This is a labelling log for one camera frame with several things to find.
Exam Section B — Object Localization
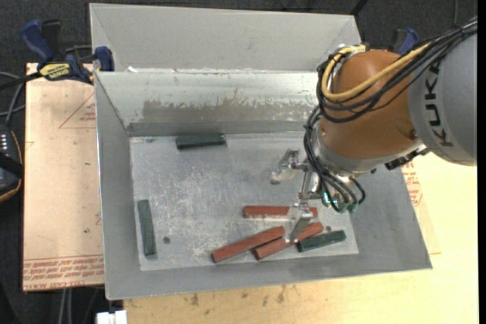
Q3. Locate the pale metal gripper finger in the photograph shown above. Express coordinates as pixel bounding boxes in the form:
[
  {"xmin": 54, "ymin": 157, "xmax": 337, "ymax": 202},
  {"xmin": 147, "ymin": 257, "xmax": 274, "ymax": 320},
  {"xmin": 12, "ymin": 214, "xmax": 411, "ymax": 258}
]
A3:
[
  {"xmin": 270, "ymin": 148, "xmax": 308, "ymax": 186},
  {"xmin": 283, "ymin": 202, "xmax": 315, "ymax": 244}
]

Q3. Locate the dark green flat block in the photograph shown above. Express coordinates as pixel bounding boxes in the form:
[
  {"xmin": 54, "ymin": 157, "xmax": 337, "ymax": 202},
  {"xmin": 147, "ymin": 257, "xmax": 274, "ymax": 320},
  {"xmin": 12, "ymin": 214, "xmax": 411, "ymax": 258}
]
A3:
[
  {"xmin": 136, "ymin": 199, "xmax": 159, "ymax": 259},
  {"xmin": 175, "ymin": 133, "xmax": 227, "ymax": 150},
  {"xmin": 295, "ymin": 229, "xmax": 348, "ymax": 253}
]

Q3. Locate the red-brown flat block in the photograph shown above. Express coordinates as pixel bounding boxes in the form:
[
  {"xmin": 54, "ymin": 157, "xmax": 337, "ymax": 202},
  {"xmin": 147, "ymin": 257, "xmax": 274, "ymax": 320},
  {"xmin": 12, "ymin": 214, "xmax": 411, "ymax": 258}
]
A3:
[
  {"xmin": 242, "ymin": 205, "xmax": 319, "ymax": 219},
  {"xmin": 253, "ymin": 222, "xmax": 325, "ymax": 261},
  {"xmin": 210, "ymin": 225, "xmax": 286, "ymax": 264}
]

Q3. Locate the grey metal bin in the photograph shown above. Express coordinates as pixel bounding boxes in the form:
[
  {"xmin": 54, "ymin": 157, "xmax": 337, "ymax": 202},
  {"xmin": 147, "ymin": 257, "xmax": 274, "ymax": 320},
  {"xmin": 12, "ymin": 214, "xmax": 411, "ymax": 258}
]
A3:
[{"xmin": 89, "ymin": 2, "xmax": 433, "ymax": 300}]

